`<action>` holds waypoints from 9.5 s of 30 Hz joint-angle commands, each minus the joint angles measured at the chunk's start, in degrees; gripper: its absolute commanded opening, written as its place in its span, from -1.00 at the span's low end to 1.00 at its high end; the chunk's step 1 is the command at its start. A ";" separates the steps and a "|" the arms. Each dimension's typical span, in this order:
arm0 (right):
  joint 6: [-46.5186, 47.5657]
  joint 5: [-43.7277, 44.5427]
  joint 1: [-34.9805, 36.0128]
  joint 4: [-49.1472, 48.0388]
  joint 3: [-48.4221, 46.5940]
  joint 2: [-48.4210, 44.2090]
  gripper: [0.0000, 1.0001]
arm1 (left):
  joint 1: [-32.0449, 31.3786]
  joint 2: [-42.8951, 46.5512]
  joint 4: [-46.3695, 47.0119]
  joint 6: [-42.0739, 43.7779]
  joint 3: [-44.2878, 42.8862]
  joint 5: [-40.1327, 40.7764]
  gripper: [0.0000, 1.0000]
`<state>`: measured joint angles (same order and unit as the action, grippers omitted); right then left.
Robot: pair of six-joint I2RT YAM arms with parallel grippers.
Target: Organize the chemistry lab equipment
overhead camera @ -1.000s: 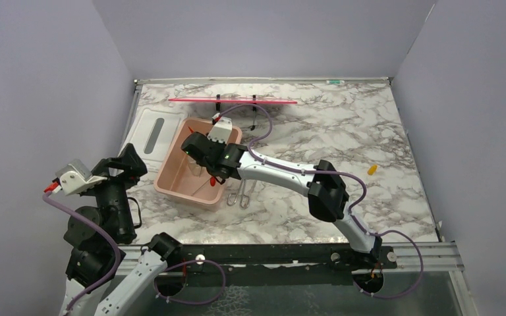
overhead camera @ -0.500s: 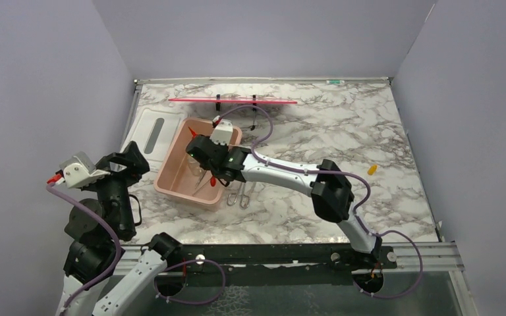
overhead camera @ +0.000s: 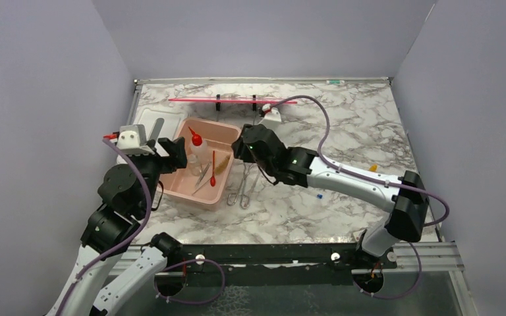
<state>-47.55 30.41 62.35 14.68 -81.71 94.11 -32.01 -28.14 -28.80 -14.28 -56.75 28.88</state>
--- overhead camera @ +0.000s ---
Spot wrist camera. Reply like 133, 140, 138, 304
103, 124, 155, 156
259, 103, 282, 130

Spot small glass jar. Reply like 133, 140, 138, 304
186, 154, 202, 176

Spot metal tweezers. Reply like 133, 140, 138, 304
191, 162, 213, 196

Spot metal crucible tongs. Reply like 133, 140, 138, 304
226, 163, 254, 209

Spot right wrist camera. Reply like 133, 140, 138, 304
259, 103, 282, 130

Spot black base frame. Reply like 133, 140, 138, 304
117, 242, 463, 289

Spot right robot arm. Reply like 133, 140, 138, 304
231, 124, 429, 268

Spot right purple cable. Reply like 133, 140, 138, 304
270, 95, 450, 301

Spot white bin lid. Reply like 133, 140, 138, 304
132, 107, 188, 156

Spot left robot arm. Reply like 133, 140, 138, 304
48, 134, 187, 315

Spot pink plastic bin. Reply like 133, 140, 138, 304
160, 117, 240, 211

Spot bristle tube brush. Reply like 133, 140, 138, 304
214, 155, 232, 176

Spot wash bottle red cap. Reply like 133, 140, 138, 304
188, 127, 210, 164

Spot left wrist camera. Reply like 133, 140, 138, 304
103, 124, 155, 156

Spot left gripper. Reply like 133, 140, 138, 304
125, 136, 187, 215

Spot black wire stand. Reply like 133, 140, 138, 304
215, 94, 260, 125

